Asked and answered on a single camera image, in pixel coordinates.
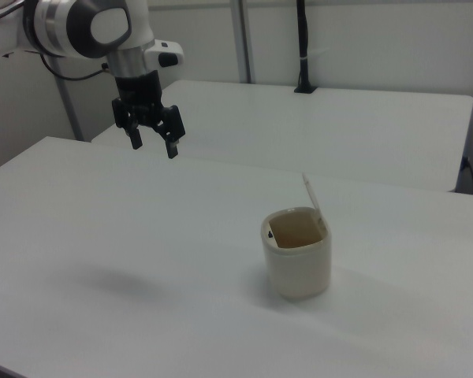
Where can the cream ceramic cup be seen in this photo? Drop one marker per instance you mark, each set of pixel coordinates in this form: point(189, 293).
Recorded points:
point(297, 254)

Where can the white stick in cup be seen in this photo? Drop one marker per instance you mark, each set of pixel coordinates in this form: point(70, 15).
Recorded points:
point(312, 197)

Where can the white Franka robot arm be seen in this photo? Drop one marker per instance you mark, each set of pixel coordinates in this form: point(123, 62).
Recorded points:
point(63, 23)

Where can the black camera pole with clamp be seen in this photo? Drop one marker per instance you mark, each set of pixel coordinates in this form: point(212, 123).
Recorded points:
point(305, 47)

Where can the grey wall profile post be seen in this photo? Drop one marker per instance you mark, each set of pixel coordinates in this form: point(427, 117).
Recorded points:
point(242, 39)
point(69, 108)

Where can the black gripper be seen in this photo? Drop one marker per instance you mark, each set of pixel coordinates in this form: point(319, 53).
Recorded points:
point(138, 92)

